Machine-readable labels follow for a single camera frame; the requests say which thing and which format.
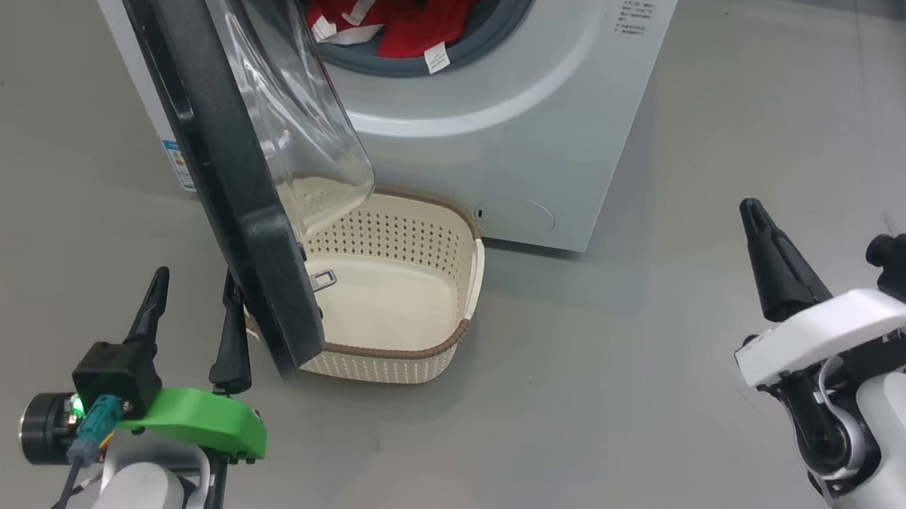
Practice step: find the red basketball jersey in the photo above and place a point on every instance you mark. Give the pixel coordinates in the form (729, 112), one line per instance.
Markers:
(443, 12)

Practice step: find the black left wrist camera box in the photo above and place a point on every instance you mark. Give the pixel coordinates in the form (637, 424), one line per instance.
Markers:
(117, 376)

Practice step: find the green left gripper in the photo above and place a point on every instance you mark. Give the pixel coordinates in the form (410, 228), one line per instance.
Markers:
(196, 421)

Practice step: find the blue energy label sticker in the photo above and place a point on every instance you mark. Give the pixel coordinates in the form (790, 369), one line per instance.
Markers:
(179, 166)

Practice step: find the black round glass washer door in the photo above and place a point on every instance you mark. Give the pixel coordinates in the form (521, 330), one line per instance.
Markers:
(219, 182)

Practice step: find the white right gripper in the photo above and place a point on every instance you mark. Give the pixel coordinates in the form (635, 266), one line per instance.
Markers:
(829, 324)

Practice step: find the white front-load washing machine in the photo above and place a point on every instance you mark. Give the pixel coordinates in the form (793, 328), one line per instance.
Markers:
(531, 129)

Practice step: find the cream perforated laundry basket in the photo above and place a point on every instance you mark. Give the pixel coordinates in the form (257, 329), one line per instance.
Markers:
(415, 301)

